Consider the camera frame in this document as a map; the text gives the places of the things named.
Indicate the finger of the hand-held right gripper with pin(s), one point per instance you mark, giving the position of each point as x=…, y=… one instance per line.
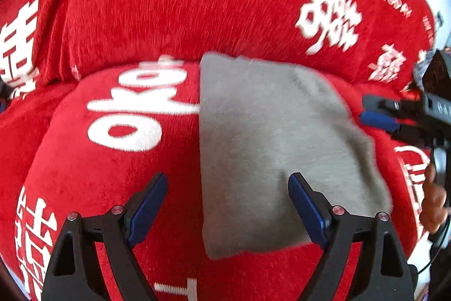
x=387, y=103
x=382, y=122

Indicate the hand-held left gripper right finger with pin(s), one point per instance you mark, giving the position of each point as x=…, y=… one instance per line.
x=309, y=209

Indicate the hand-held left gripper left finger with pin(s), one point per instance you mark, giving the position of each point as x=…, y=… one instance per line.
x=148, y=209

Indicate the small grey cloth garment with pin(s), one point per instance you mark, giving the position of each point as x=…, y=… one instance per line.
x=264, y=128

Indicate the person's right hand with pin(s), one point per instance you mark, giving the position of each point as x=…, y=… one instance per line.
x=434, y=202

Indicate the red printed sofa cover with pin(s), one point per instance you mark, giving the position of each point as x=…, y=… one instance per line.
x=123, y=4

